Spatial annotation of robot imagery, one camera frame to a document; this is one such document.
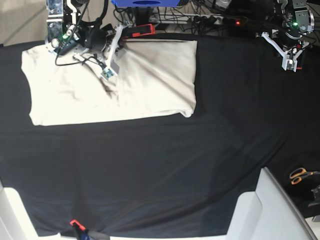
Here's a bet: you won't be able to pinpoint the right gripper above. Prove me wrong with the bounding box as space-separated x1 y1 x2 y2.
72 22 132 80

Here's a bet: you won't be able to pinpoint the orange clamp bottom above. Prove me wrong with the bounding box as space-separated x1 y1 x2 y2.
69 219 86 232

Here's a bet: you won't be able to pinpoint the orange black clamp right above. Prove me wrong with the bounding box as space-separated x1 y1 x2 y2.
296 44 303 70

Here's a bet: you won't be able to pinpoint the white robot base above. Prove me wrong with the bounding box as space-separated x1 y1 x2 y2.
0 185 61 240
109 166 320 240

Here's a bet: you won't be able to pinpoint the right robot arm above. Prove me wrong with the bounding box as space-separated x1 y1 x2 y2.
45 0 132 80

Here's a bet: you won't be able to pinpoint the orange handled scissors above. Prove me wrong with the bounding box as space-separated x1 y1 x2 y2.
289 167 320 185

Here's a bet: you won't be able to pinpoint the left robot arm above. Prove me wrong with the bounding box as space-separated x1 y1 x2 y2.
260 0 317 72

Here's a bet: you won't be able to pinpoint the blue plastic box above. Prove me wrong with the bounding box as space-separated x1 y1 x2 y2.
111 0 181 8

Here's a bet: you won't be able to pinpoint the white cotton T-shirt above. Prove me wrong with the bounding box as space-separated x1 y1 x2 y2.
21 39 198 126

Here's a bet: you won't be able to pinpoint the orange black clamp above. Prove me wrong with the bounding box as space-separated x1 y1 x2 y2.
121 24 156 39
296 44 303 70

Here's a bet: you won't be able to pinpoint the orange black clamp top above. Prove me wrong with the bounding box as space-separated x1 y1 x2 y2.
121 24 156 39

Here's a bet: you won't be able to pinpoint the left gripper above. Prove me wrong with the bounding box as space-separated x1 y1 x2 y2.
261 31 311 72

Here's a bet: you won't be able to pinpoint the black power strip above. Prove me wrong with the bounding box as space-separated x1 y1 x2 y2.
222 17 249 27

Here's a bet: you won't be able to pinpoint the white power strip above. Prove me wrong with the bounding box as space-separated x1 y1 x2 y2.
149 12 224 25

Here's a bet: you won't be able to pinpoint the black table cloth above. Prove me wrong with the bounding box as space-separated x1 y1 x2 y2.
0 34 320 238

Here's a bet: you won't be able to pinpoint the black device at edge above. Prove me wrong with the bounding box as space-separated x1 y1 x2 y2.
308 185 320 208

